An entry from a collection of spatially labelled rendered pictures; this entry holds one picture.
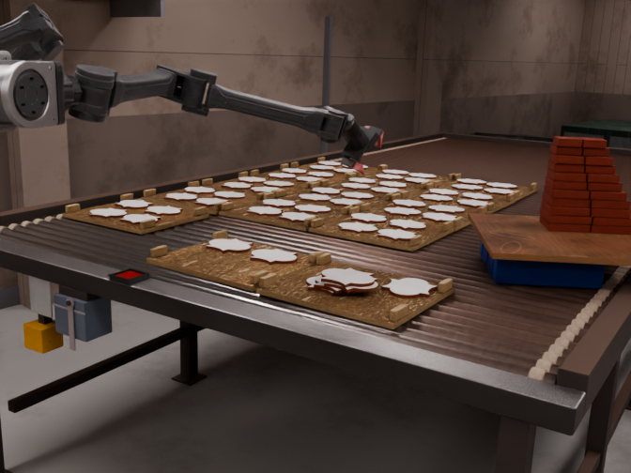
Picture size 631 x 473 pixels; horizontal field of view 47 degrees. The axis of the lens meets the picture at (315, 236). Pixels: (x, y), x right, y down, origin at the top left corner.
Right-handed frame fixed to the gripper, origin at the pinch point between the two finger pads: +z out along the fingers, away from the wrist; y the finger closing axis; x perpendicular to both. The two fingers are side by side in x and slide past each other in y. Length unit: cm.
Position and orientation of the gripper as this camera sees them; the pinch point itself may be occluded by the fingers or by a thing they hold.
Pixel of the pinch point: (370, 159)
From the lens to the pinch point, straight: 217.7
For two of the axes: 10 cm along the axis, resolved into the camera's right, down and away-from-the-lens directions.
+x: 7.4, 3.4, -5.8
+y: -5.3, 8.3, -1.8
